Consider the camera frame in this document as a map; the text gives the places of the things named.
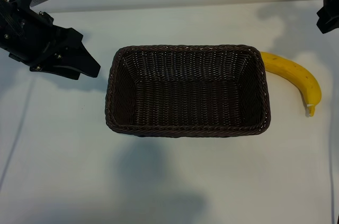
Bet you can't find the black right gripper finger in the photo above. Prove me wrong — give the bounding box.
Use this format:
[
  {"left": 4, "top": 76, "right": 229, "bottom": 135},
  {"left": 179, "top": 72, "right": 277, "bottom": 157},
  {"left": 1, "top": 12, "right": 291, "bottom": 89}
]
[
  {"left": 316, "top": 6, "right": 339, "bottom": 34},
  {"left": 322, "top": 0, "right": 339, "bottom": 10}
]

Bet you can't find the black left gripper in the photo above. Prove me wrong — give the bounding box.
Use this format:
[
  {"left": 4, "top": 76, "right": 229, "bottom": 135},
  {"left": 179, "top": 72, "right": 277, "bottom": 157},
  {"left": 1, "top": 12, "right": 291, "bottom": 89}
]
[{"left": 0, "top": 0, "right": 101, "bottom": 80}]

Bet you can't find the dark brown wicker basket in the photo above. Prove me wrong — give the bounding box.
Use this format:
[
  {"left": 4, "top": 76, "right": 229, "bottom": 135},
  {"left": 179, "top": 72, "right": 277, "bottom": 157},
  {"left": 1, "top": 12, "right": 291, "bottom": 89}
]
[{"left": 104, "top": 44, "right": 272, "bottom": 138}]

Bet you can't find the yellow banana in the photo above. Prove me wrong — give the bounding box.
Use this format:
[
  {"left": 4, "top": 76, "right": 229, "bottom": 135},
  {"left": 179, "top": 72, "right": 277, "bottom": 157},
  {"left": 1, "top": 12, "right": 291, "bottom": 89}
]
[{"left": 260, "top": 51, "right": 323, "bottom": 118}]

